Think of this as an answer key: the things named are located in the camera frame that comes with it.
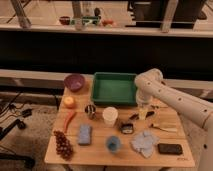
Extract small metal cup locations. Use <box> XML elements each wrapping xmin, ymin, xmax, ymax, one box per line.
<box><xmin>85</xmin><ymin>104</ymin><xmax>96</xmax><ymax>119</ymax></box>

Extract green plastic tray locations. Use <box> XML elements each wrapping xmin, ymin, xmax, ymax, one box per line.
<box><xmin>91</xmin><ymin>72</ymin><xmax>137</xmax><ymax>106</ymax></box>

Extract bunch of dark grapes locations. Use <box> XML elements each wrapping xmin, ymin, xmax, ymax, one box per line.
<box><xmin>54</xmin><ymin>131</ymin><xmax>73</xmax><ymax>161</ymax></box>

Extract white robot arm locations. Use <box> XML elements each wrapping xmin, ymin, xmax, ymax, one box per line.
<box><xmin>135</xmin><ymin>68</ymin><xmax>213</xmax><ymax>171</ymax></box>

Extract apple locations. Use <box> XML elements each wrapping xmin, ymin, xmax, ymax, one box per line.
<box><xmin>64</xmin><ymin>96</ymin><xmax>75</xmax><ymax>108</ymax></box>

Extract purple bowl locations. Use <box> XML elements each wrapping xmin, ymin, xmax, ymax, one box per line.
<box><xmin>64</xmin><ymin>74</ymin><xmax>85</xmax><ymax>92</ymax></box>

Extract metal fork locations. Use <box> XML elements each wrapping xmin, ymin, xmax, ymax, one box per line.
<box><xmin>151</xmin><ymin>105</ymin><xmax>167</xmax><ymax>109</ymax></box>

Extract blue sponge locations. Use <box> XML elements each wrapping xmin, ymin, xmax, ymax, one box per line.
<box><xmin>78</xmin><ymin>124</ymin><xmax>92</xmax><ymax>145</ymax></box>

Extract blue plastic cup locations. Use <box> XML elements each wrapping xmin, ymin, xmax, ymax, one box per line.
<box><xmin>106</xmin><ymin>136</ymin><xmax>121</xmax><ymax>153</ymax></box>

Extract orange carrot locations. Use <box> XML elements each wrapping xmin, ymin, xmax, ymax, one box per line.
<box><xmin>63</xmin><ymin>111</ymin><xmax>76</xmax><ymax>133</ymax></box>

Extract black dish brush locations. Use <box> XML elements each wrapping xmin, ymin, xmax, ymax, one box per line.
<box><xmin>119</xmin><ymin>114</ymin><xmax>139</xmax><ymax>134</ymax></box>

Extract wooden handled knife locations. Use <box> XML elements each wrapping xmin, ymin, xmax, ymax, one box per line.
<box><xmin>150</xmin><ymin>123</ymin><xmax>177</xmax><ymax>132</ymax></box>

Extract white paper cup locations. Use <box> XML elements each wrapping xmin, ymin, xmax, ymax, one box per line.
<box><xmin>102</xmin><ymin>107</ymin><xmax>118</xmax><ymax>126</ymax></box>

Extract light blue cloth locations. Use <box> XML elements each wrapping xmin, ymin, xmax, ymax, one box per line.
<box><xmin>130</xmin><ymin>130</ymin><xmax>159</xmax><ymax>158</ymax></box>

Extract black rectangular block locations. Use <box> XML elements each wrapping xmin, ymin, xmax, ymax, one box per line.
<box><xmin>158</xmin><ymin>143</ymin><xmax>183</xmax><ymax>155</ymax></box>

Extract black office chair base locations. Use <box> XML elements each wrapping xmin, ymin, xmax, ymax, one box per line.
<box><xmin>0</xmin><ymin>119</ymin><xmax>35</xmax><ymax>169</ymax></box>

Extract wooden table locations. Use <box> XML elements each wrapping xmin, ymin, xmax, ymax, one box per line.
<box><xmin>45</xmin><ymin>76</ymin><xmax>195</xmax><ymax>168</ymax></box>

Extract black cables on floor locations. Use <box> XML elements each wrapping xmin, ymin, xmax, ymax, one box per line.
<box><xmin>0</xmin><ymin>91</ymin><xmax>33</xmax><ymax>126</ymax></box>

